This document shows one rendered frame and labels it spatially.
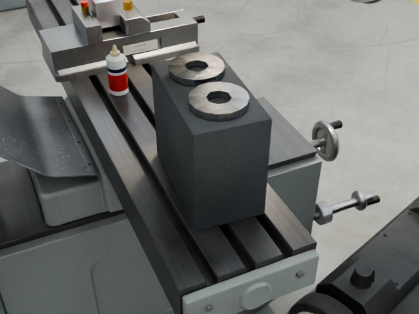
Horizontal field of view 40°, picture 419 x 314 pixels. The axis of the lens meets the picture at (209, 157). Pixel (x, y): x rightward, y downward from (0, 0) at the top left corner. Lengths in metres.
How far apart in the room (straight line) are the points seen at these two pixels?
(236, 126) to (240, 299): 0.26
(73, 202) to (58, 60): 0.32
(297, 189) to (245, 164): 0.60
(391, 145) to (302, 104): 0.50
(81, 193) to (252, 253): 0.44
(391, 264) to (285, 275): 0.53
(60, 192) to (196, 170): 0.43
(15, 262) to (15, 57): 2.39
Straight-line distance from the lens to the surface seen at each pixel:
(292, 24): 3.80
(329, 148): 1.62
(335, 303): 1.27
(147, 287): 1.45
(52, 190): 1.19
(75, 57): 1.31
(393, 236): 1.45
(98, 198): 1.21
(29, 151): 1.17
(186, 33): 1.38
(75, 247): 1.27
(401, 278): 1.36
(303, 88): 3.10
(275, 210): 0.95
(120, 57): 1.21
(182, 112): 0.83
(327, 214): 1.55
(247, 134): 0.82
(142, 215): 0.94
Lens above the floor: 1.58
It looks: 38 degrees down
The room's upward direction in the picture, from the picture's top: straight up
